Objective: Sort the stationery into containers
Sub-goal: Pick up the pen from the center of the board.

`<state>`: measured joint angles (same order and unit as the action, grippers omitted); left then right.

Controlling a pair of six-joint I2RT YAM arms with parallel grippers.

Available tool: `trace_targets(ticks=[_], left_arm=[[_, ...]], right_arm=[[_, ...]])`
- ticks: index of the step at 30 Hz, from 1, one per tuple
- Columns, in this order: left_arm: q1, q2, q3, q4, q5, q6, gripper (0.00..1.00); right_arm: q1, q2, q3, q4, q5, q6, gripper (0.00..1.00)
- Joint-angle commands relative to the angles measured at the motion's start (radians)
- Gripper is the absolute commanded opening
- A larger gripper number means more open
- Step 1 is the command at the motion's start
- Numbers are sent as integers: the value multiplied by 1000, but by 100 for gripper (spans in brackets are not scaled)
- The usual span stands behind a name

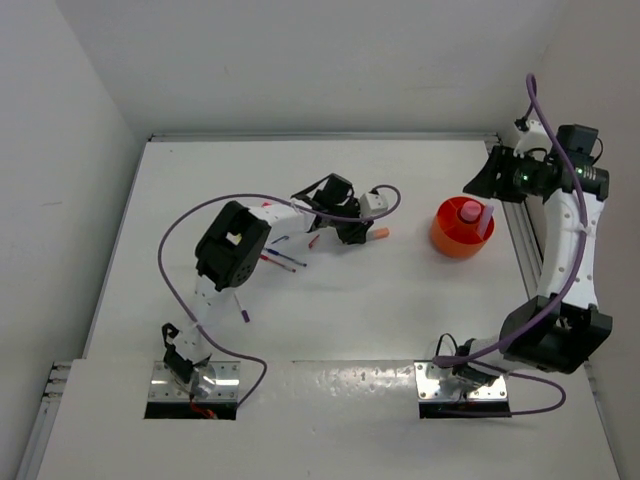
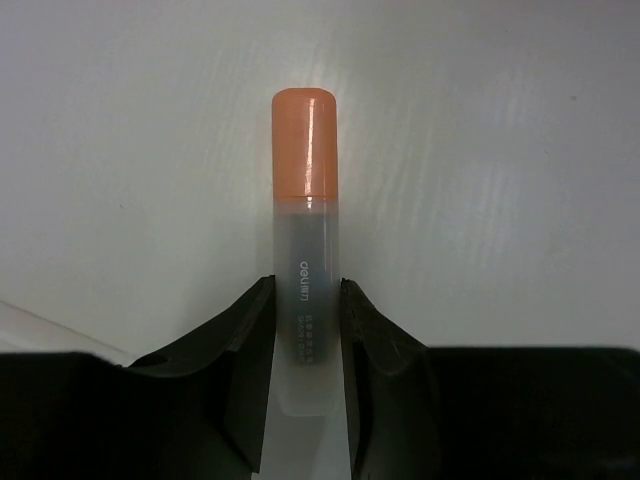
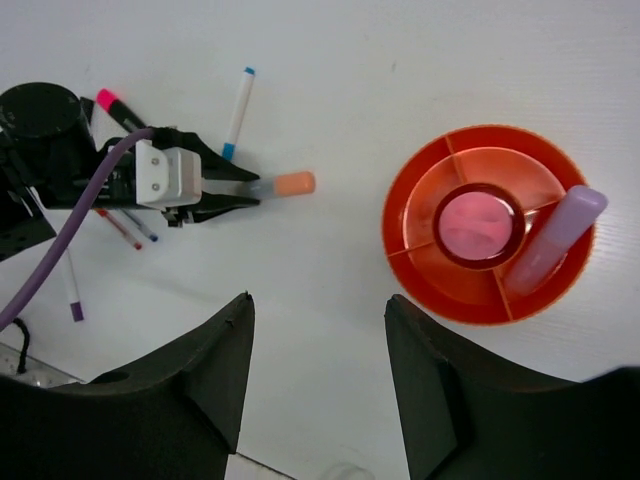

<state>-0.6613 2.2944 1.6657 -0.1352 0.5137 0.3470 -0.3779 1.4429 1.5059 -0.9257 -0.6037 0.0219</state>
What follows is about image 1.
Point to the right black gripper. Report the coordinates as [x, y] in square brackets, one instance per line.
[486, 184]

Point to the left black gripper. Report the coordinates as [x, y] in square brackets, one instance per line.
[356, 233]

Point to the grey orange marker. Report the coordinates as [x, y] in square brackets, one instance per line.
[380, 233]

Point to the lilac marker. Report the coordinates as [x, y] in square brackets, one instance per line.
[485, 219]

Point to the pink glue bottle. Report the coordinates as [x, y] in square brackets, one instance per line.
[470, 211]

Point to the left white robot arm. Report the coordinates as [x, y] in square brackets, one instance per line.
[241, 234]

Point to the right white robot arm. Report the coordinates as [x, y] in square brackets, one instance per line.
[561, 326]

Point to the red paper clip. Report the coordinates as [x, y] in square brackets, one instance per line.
[313, 241]

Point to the blue paper clip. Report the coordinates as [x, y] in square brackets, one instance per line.
[280, 239]

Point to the orange divided container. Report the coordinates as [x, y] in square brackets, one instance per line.
[453, 237]

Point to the blue ballpoint pen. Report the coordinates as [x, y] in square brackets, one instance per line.
[285, 257]

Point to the red ballpoint pen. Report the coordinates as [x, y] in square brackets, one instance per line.
[277, 263]

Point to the purple capped white pen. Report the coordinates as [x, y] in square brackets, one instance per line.
[243, 311]

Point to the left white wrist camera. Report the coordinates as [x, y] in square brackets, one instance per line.
[372, 205]

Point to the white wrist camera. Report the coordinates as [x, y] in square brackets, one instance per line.
[372, 205]
[531, 135]

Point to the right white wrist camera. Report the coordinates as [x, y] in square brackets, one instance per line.
[531, 135]

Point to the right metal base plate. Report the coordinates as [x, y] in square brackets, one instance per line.
[436, 385]

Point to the metal base plate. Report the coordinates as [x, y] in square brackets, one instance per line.
[436, 385]
[216, 382]

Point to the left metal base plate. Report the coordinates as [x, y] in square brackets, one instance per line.
[216, 382]

